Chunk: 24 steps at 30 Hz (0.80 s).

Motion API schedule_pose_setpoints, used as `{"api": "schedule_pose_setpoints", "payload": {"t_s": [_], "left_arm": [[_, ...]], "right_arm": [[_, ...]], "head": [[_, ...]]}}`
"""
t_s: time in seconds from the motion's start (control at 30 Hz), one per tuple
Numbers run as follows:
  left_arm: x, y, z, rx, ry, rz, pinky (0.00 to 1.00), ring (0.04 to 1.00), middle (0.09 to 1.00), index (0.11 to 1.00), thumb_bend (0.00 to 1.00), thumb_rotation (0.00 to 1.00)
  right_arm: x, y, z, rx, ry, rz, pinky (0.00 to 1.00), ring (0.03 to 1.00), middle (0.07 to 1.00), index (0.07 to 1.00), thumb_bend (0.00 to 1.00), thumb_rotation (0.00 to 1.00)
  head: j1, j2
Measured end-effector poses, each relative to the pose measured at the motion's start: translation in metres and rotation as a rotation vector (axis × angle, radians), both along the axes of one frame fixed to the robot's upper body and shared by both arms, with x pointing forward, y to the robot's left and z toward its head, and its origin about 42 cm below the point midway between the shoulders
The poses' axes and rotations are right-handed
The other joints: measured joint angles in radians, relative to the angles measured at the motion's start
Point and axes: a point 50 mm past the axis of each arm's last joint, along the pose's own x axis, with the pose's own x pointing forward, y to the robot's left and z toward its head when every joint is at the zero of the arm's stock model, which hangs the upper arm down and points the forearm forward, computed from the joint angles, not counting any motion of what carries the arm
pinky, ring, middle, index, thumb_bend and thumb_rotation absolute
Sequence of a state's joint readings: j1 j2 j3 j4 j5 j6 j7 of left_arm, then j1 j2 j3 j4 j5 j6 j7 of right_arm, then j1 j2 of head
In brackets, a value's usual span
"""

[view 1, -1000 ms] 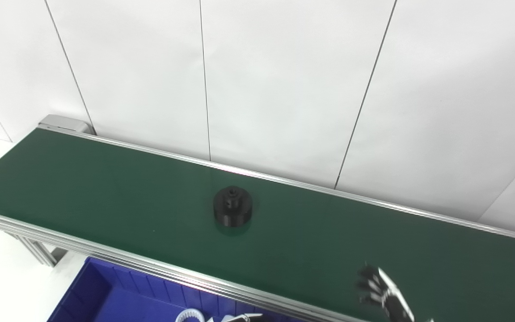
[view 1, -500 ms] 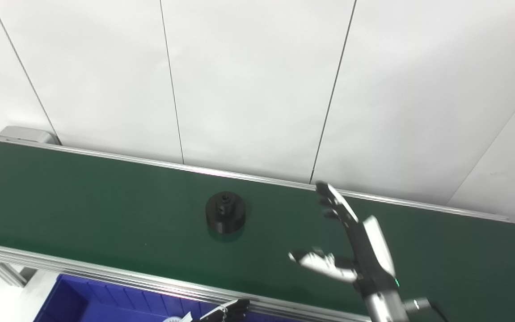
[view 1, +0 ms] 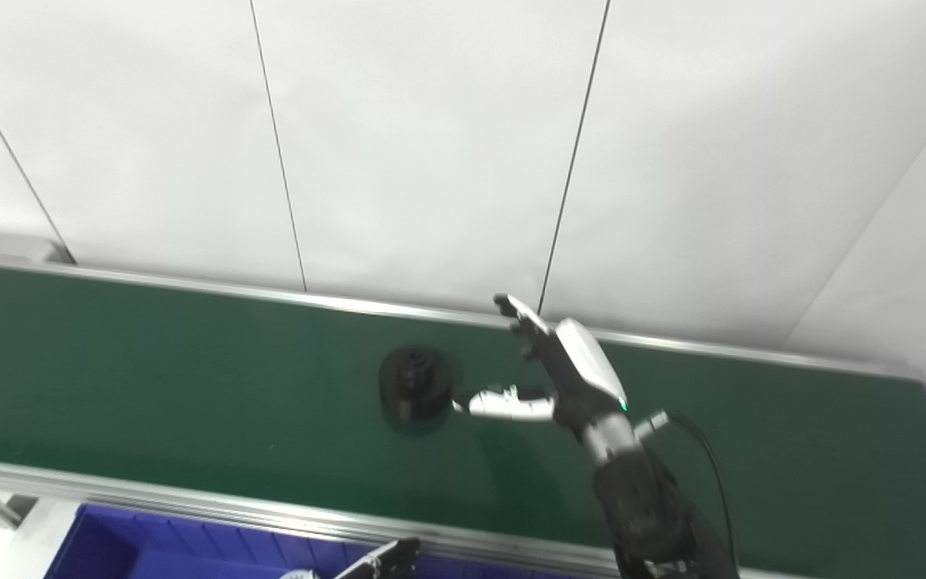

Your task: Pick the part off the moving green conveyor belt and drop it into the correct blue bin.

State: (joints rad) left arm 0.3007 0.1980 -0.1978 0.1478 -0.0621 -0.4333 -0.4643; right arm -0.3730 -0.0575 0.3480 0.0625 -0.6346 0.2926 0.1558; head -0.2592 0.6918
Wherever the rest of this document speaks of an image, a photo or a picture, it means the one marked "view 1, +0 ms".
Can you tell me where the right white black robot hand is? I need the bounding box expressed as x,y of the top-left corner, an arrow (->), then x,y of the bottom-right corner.
453,294 -> 629,428

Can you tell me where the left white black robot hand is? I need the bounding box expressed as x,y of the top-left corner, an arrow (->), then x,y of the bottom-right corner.
333,536 -> 423,579

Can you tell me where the black round flanged part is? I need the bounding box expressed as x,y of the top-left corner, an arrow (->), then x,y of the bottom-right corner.
378,345 -> 457,425

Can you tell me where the blue bin with black parts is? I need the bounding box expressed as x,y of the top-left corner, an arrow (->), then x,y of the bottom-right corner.
419,553 -> 617,579

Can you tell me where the blue bin with white rings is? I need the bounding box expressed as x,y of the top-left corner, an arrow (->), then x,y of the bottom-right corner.
43,504 -> 424,579

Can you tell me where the green conveyor belt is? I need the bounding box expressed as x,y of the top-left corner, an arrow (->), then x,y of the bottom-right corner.
0,256 -> 926,579
0,261 -> 926,579

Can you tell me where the grey conveyor end housing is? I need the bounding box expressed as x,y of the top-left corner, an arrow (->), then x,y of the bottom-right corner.
0,231 -> 76,265

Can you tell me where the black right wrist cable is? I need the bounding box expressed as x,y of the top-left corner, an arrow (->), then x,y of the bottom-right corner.
636,409 -> 735,564

